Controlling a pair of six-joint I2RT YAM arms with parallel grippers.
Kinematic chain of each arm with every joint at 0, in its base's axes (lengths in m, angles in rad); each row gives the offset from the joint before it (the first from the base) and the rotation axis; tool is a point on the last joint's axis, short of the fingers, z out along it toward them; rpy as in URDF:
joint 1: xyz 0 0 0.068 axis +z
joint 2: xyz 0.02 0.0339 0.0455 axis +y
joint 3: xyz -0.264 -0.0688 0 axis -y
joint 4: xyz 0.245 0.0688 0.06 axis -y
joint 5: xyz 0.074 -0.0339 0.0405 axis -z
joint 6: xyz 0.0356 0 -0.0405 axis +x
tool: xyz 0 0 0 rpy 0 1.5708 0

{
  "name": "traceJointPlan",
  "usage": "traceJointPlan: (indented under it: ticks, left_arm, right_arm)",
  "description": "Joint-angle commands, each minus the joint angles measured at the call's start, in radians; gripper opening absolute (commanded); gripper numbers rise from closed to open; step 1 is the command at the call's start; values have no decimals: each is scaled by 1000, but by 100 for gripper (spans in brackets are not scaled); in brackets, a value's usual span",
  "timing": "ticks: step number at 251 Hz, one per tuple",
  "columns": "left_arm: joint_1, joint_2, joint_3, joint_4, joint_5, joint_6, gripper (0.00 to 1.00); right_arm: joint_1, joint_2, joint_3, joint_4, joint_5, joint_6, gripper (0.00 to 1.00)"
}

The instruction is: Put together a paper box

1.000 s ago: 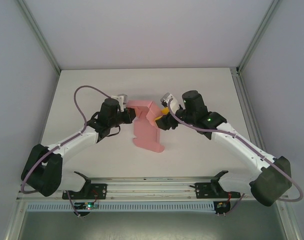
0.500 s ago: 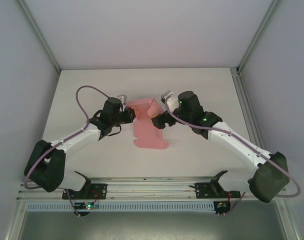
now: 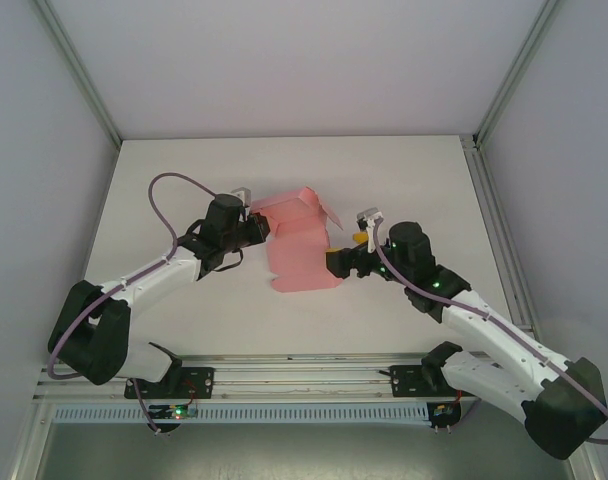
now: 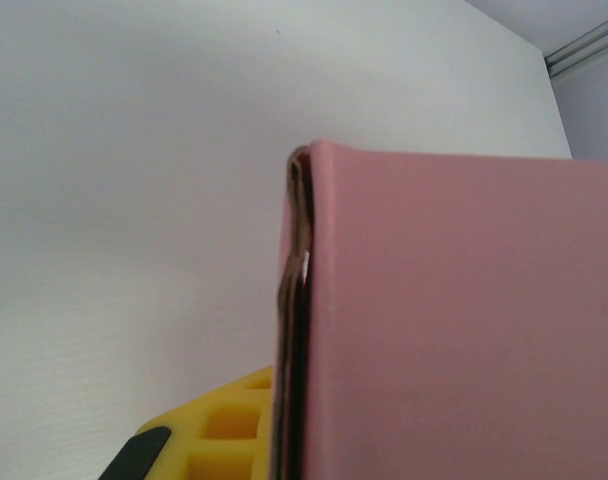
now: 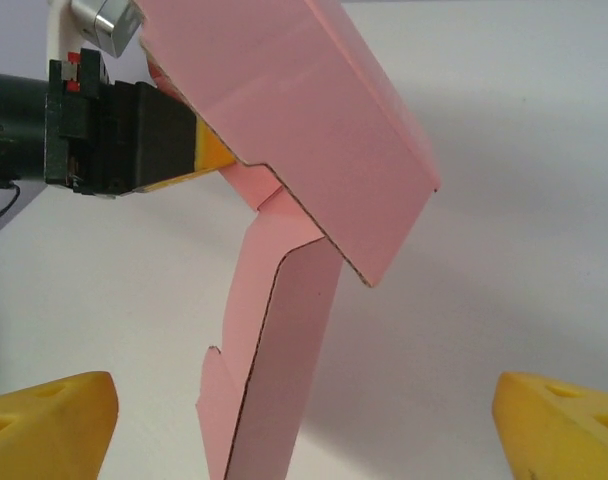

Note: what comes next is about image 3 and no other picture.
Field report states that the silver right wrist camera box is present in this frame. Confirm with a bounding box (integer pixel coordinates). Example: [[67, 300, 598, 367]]
[[355, 206, 386, 231]]

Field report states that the aluminium frame post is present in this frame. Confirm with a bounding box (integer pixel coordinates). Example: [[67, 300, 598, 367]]
[[471, 0, 565, 151], [32, 0, 123, 151]]

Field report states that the pink paper box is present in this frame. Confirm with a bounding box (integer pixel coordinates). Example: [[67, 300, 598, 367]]
[[251, 186, 346, 295]]

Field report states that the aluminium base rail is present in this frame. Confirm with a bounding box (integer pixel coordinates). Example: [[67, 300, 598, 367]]
[[33, 352, 485, 401]]

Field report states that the small circuit board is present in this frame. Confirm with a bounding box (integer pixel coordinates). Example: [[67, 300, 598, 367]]
[[147, 403, 201, 422], [430, 401, 461, 420]]

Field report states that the aluminium table side rail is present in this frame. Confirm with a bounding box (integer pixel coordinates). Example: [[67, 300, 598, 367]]
[[460, 133, 538, 334]]

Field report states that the white slotted cable duct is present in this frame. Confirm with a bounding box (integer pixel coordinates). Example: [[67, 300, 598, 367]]
[[51, 402, 431, 427]]

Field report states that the thin black cable loop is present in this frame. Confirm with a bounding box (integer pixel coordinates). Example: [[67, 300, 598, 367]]
[[202, 246, 245, 275]]

